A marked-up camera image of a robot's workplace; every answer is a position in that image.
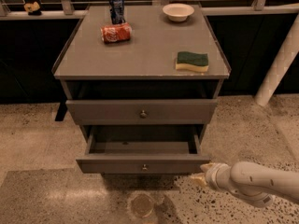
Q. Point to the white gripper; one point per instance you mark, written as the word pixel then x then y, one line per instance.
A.
pixel 214 175

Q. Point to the grey drawer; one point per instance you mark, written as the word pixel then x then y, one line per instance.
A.
pixel 141 112
pixel 143 150

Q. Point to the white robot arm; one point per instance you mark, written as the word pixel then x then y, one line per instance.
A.
pixel 250 182

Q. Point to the grey drawer cabinet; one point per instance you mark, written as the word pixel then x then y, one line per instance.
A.
pixel 144 67

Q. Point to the grey top drawer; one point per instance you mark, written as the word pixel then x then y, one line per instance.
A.
pixel 141 112

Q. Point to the green yellow sponge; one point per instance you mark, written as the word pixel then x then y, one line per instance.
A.
pixel 197 62

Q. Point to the white diagonal pipe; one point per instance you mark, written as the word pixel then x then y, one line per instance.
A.
pixel 279 67

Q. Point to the white bowl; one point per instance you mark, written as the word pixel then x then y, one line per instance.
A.
pixel 178 12

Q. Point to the orange soda can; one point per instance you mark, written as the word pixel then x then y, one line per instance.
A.
pixel 116 32

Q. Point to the blue soda can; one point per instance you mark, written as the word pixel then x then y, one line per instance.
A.
pixel 117 11

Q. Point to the metal railing ledge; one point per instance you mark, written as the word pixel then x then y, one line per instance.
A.
pixel 40 14

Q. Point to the small yellow black object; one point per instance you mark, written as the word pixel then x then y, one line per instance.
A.
pixel 33 8

